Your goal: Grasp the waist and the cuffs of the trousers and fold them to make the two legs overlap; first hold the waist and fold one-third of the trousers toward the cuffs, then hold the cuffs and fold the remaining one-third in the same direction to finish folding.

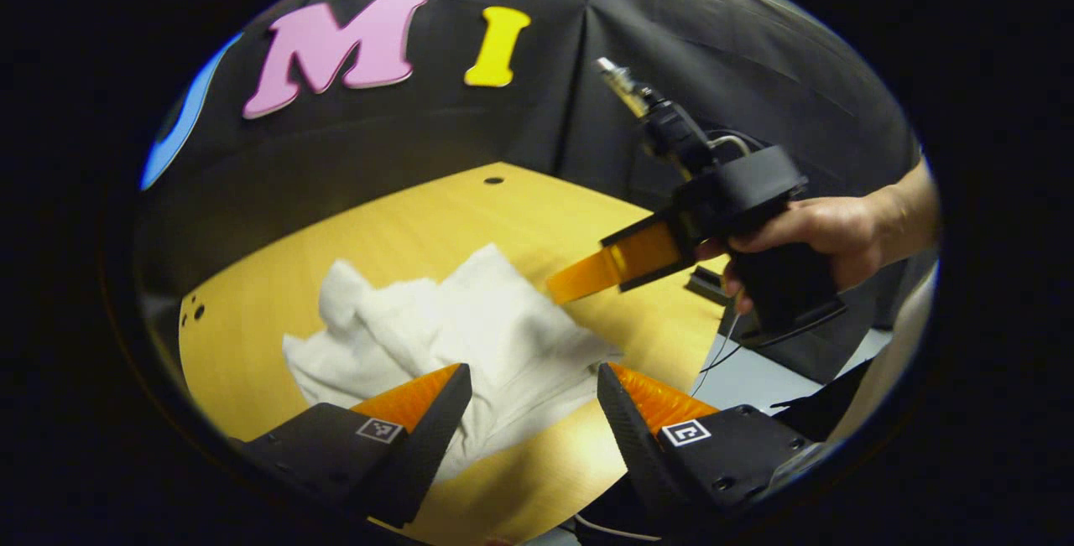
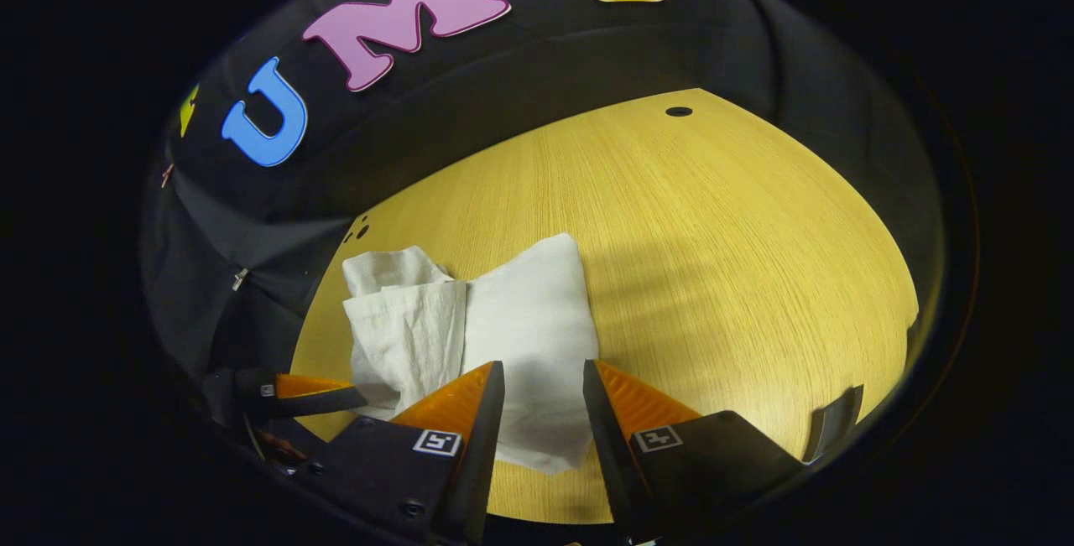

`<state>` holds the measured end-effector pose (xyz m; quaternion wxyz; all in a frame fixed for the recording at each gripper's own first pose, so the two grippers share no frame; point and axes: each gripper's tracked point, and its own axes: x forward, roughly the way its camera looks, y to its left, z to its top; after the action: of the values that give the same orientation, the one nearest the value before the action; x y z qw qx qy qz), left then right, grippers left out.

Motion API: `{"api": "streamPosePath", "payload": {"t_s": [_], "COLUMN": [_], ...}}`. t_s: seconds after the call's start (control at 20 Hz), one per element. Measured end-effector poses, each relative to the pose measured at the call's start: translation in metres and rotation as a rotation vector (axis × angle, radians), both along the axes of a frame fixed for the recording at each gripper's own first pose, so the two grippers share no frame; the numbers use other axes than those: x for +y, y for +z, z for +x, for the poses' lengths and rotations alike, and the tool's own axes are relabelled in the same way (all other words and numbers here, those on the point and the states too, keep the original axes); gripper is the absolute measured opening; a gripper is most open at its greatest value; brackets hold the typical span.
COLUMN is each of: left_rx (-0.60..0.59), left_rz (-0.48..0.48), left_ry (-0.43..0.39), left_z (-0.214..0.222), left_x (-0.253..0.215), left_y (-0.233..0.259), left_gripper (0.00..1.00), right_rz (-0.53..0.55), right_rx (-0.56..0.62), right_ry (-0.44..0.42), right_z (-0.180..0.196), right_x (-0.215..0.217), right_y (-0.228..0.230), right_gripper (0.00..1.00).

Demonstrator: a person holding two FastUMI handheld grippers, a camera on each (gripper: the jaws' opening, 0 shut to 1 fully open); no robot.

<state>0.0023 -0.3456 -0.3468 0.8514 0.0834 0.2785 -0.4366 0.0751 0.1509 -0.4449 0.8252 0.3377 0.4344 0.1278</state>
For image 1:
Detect white jeans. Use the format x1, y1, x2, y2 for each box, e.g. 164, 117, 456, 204
283, 244, 623, 481

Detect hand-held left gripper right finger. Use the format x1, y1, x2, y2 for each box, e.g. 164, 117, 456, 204
597, 361, 827, 530

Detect black backdrop cloth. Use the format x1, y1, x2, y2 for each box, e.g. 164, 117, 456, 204
134, 0, 924, 383

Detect thin gripper cable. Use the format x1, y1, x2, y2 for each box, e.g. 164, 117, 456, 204
691, 309, 745, 398

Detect white cable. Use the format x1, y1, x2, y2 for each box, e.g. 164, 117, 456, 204
575, 512, 664, 543

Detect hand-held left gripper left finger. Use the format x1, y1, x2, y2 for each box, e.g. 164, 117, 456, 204
231, 363, 473, 528

